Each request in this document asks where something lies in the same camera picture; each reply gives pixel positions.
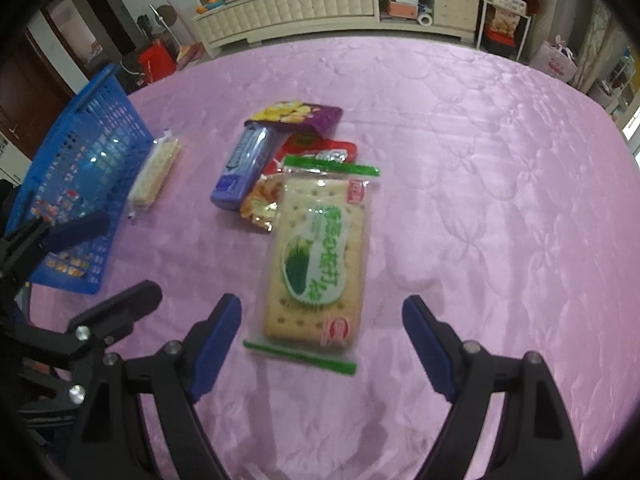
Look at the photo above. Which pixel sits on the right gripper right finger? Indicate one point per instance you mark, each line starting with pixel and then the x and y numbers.
pixel 535 439

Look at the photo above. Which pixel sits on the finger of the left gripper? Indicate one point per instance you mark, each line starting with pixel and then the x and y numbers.
pixel 25 248
pixel 114 317

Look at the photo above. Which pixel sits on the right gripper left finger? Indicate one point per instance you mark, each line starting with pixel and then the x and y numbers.
pixel 111 439

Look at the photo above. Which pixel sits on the green soda cracker pack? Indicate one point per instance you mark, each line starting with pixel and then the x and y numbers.
pixel 311 298

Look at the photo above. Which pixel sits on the purple Doublemint gum pack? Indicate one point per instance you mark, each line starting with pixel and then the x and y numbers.
pixel 244 167

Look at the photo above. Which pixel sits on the blue plastic basket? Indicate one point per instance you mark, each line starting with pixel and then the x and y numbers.
pixel 87 162

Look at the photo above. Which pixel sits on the dark wooden door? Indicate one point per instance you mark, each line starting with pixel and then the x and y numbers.
pixel 33 94

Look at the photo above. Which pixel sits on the white rice cracker pack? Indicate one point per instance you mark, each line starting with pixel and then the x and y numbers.
pixel 153 173

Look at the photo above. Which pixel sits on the red bag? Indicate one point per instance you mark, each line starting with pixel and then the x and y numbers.
pixel 156 62

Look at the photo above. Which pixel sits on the pink quilted table cover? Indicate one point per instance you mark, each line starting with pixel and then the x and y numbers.
pixel 508 201

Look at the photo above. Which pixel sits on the purple yellow snack packet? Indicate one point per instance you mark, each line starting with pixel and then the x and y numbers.
pixel 298 117

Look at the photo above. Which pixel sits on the pink gift bag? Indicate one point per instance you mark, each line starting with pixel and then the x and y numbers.
pixel 555 59

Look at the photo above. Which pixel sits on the cream TV cabinet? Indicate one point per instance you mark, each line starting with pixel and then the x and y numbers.
pixel 255 21

